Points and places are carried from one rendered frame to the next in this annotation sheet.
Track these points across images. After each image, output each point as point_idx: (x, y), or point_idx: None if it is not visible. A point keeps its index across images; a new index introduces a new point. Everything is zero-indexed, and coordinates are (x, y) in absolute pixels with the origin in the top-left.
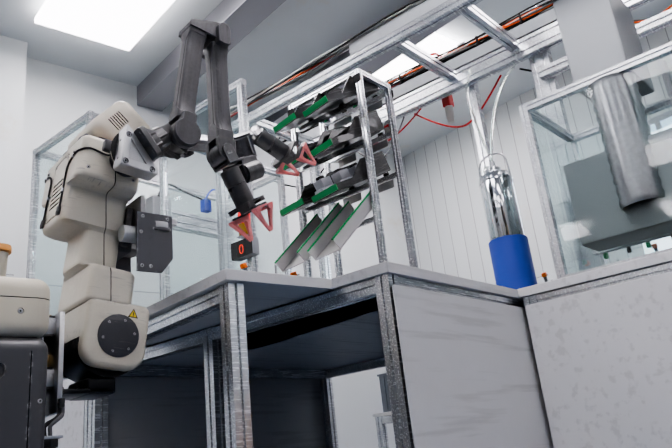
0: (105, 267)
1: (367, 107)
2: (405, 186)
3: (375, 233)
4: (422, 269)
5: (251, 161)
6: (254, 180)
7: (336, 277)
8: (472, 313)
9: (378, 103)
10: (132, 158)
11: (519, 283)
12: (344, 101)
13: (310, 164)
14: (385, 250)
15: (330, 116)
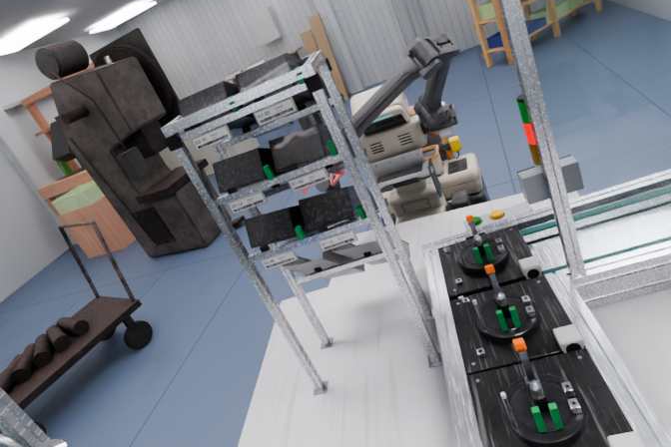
0: (390, 194)
1: (219, 128)
2: (251, 279)
3: (304, 292)
4: (272, 331)
5: None
6: (327, 191)
7: (323, 288)
8: None
9: (199, 140)
10: None
11: None
12: (240, 131)
13: (307, 192)
14: (306, 313)
15: (271, 129)
